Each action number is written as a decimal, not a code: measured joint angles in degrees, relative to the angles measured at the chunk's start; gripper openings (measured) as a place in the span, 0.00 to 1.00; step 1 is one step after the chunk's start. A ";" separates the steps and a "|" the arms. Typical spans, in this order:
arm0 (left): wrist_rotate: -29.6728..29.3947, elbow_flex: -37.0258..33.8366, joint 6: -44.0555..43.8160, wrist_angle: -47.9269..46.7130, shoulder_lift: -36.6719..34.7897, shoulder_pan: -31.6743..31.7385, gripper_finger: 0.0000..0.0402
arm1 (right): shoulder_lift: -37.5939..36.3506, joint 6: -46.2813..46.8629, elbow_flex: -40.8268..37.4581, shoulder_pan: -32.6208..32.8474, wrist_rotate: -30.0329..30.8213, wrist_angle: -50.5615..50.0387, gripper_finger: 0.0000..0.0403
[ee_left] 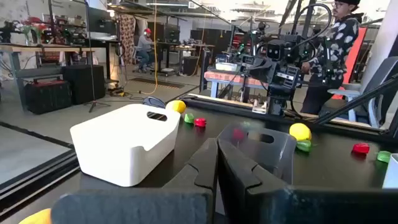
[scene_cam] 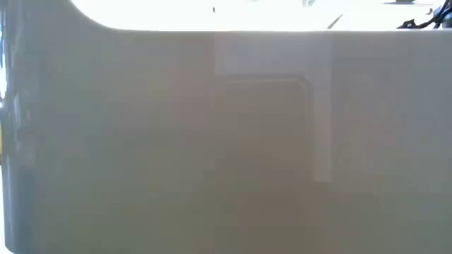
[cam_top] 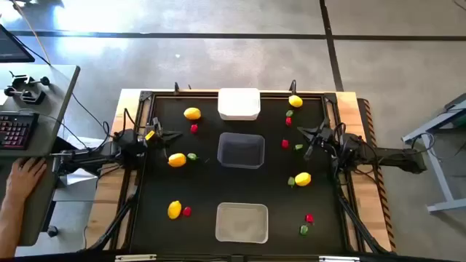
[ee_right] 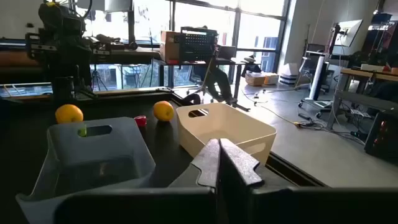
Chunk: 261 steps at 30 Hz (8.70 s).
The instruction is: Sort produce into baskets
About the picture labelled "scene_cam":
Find beige plastic basket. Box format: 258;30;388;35
1;0;452;254

